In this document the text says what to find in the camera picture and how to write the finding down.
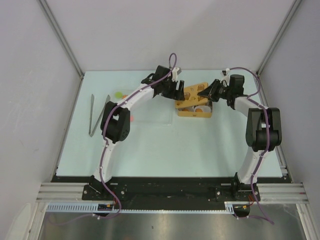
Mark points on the aluminium rail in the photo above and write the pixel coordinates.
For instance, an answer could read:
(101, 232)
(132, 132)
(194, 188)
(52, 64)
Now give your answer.
(270, 193)

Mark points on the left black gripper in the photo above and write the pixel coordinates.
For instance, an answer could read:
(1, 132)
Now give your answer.
(176, 94)

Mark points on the green sandwich cookie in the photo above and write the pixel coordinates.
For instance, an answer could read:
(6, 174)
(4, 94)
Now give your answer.
(118, 95)

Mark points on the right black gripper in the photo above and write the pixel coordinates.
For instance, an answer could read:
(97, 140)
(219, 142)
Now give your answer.
(209, 91)

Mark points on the aluminium frame post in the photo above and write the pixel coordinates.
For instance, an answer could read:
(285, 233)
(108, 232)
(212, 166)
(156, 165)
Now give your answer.
(279, 34)
(52, 20)

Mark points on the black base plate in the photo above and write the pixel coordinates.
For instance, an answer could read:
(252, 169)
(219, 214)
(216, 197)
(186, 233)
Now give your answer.
(219, 189)

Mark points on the clear plastic tray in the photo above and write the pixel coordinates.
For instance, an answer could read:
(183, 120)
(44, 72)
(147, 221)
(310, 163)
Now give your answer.
(147, 108)

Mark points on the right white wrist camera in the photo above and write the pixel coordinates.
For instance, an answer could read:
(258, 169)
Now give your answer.
(225, 76)

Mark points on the white slotted cable duct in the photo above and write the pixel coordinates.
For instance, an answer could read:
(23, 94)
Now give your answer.
(104, 208)

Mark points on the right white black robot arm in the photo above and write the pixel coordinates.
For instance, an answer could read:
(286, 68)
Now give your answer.
(263, 129)

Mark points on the orange round waffle cookie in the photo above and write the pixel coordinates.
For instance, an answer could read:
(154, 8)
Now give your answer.
(198, 110)

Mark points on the gold cookie tin box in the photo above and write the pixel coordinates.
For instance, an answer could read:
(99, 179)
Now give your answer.
(195, 114)

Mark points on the left aluminium frame post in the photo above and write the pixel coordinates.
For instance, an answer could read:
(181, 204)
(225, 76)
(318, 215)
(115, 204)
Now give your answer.
(52, 20)

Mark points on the right aluminium frame post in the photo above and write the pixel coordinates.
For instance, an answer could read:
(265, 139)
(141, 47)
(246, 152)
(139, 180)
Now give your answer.
(279, 34)

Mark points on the silver tin lid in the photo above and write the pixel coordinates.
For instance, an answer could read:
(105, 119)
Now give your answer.
(191, 97)

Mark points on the white paper cup front left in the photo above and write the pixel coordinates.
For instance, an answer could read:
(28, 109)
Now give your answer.
(191, 109)

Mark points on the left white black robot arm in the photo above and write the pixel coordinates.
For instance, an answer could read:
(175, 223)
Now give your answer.
(116, 120)

